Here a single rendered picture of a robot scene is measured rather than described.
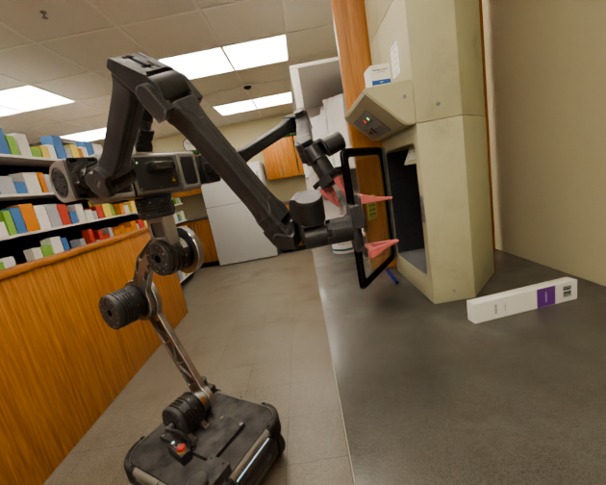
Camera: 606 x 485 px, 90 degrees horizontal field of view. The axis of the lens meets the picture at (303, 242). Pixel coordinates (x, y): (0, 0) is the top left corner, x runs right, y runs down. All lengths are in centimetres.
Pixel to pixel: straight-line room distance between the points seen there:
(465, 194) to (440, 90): 26
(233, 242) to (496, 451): 558
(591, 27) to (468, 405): 89
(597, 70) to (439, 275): 60
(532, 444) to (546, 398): 10
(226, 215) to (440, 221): 520
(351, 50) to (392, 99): 45
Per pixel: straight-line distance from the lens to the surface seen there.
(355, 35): 125
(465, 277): 92
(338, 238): 66
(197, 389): 180
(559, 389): 66
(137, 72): 71
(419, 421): 57
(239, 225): 581
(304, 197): 63
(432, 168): 83
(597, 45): 107
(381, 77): 88
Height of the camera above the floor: 133
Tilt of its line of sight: 11 degrees down
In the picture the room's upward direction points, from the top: 11 degrees counter-clockwise
